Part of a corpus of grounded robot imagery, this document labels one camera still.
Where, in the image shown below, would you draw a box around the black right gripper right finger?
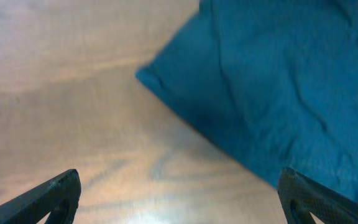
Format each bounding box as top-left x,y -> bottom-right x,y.
277,167 -> 358,224

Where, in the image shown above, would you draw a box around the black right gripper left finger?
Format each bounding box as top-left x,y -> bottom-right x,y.
0,169 -> 81,224

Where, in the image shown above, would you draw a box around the teal blue shorts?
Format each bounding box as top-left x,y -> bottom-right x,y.
136,0 -> 358,203

